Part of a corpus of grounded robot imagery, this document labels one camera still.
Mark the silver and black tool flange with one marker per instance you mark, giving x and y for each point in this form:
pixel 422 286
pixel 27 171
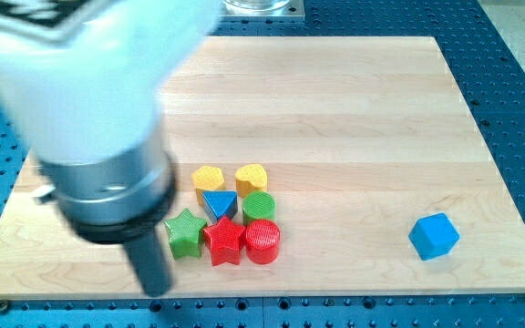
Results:
pixel 118 199

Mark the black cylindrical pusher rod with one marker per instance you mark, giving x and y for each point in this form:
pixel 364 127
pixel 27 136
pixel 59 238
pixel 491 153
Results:
pixel 147 258

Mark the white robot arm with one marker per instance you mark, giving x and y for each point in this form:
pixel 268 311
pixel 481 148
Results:
pixel 79 80

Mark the blue cube block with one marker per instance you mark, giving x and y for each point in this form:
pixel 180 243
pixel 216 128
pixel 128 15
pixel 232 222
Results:
pixel 433 236

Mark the green star block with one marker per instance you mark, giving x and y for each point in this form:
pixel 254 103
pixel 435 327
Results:
pixel 185 234

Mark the red star block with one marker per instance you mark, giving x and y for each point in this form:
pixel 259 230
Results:
pixel 224 240

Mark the blue triangle block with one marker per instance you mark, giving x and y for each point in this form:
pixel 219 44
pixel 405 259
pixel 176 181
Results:
pixel 220 203

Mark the yellow hexagon block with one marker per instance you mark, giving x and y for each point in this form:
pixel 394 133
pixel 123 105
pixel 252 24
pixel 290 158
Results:
pixel 207 178

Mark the red cylinder block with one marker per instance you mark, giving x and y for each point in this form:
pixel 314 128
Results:
pixel 262 241

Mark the green cylinder block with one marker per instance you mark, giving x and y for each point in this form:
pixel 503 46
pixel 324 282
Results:
pixel 258 205

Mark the yellow heart block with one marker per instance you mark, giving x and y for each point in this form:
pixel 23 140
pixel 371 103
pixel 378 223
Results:
pixel 250 178

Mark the light wooden board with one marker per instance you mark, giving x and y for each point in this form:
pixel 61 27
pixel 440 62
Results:
pixel 360 137

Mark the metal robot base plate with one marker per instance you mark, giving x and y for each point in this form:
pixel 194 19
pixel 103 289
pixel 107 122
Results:
pixel 262 8

